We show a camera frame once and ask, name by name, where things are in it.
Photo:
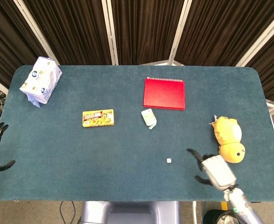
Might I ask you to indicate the pale green small packet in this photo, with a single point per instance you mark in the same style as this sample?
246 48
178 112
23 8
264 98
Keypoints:
148 117

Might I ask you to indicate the yellow plush duck toy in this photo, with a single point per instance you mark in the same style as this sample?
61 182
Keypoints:
229 140

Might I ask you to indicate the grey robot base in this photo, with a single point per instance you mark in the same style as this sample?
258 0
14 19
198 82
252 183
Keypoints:
129 212

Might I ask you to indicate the white partition frame post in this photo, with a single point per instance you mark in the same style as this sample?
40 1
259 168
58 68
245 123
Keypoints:
179 32
37 31
110 32
260 38

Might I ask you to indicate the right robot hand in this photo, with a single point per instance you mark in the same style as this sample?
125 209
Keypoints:
217 171

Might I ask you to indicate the red spiral notebook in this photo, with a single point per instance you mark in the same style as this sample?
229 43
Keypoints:
164 94

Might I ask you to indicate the dark pleated curtain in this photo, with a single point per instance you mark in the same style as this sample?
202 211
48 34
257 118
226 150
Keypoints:
146 28

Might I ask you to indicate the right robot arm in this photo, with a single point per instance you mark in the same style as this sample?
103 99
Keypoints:
241 205

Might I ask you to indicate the yellow curry box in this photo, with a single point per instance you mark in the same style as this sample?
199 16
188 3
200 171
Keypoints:
98 117

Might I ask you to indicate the small white die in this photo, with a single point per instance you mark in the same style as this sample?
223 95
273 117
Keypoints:
169 160

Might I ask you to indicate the black waste bin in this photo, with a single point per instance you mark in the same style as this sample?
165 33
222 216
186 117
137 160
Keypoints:
217 217

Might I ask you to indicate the white blue tissue pack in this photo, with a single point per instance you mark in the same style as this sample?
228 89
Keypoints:
40 80

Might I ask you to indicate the blue felt table cover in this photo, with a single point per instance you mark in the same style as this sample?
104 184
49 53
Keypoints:
127 140

